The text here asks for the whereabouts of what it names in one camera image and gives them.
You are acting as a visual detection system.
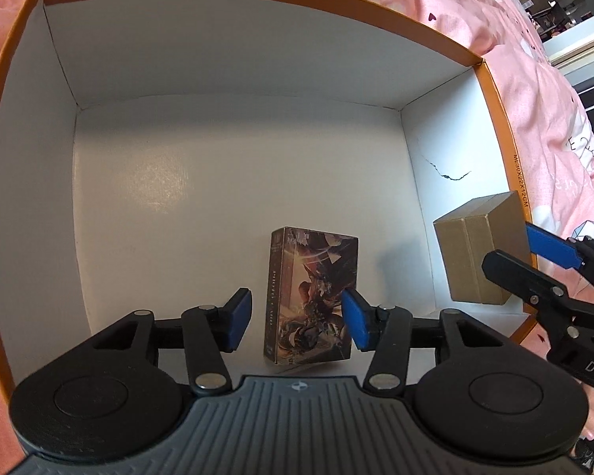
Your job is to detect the dark illustrated card box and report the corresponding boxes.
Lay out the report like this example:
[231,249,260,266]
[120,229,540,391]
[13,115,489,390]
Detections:
[264,226,359,367]

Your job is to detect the small brown cardboard box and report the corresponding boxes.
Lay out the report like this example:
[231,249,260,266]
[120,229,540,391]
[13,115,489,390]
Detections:
[433,191,531,306]

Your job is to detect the orange cardboard storage box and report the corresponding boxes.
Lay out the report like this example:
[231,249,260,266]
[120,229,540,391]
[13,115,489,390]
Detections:
[0,0,526,389]

